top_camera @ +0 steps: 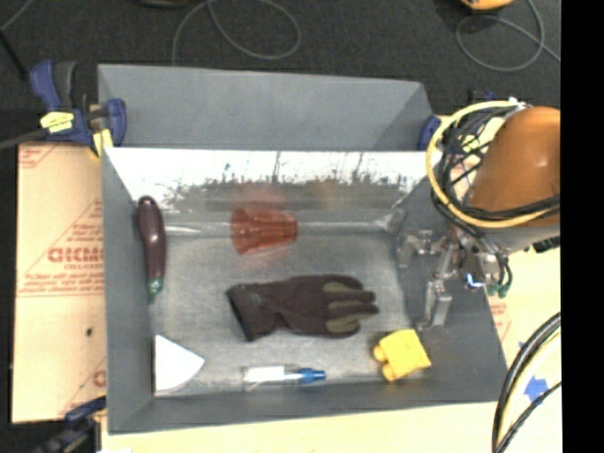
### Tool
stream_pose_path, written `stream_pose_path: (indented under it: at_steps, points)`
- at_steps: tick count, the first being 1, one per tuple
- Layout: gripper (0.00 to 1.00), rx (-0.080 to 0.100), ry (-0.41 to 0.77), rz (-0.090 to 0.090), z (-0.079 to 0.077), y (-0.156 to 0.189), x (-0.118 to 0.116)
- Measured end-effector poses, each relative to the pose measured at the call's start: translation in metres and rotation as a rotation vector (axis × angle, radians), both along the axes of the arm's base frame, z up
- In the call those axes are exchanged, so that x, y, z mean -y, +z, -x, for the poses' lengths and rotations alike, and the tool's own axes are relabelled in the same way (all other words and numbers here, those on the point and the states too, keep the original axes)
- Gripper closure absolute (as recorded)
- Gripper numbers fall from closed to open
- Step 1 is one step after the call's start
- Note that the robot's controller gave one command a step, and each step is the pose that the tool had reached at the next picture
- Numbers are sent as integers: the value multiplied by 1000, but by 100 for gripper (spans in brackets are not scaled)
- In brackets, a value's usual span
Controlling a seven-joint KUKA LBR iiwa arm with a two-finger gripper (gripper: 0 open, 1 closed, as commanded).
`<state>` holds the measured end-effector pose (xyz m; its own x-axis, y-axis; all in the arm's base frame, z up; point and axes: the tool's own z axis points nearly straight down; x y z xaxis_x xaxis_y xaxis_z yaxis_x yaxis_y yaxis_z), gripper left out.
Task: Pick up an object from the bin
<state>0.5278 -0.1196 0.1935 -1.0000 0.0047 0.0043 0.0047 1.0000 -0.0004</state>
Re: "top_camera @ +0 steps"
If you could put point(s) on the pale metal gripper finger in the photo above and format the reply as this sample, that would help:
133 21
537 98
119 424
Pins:
415 249
436 302

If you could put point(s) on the yellow toy block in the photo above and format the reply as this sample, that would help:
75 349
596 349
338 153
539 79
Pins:
403 353

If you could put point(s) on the dark brown glove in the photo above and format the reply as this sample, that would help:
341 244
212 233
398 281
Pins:
297 305

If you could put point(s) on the red clear plastic cup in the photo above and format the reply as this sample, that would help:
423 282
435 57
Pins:
262 230

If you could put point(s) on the clear tube with blue cap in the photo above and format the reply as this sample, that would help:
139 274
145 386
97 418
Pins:
278 374

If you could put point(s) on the grey metal bin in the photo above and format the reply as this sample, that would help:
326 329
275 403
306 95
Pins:
264 111

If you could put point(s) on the purple toy eggplant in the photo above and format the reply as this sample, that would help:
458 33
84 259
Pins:
153 243

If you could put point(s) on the white triangular piece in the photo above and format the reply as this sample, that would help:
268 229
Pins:
174 364

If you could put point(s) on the black cylinder on white bracket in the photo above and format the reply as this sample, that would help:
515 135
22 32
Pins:
546 244

